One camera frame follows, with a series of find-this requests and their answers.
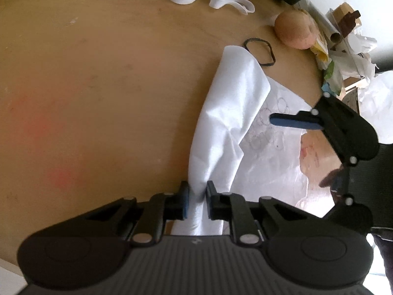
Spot yellow wrapper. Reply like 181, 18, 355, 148
310, 34, 330, 65

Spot coloured sticky notes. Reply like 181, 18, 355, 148
322, 63, 343, 97

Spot black rubber band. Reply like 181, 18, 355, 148
244, 38, 276, 67

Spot white shopping bag red print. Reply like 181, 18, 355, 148
170, 45, 338, 237

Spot white plastic sheet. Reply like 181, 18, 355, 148
358, 70, 393, 144

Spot dark brown object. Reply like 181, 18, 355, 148
340, 10, 362, 37

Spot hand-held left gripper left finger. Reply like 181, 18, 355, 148
83, 181, 190, 248

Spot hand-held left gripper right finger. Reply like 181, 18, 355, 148
206, 181, 310, 248

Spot crumpled white paper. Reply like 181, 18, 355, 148
330, 34, 379, 77

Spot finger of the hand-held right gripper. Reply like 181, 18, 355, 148
269, 92, 341, 133

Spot white folded strap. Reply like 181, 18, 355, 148
209, 0, 255, 15

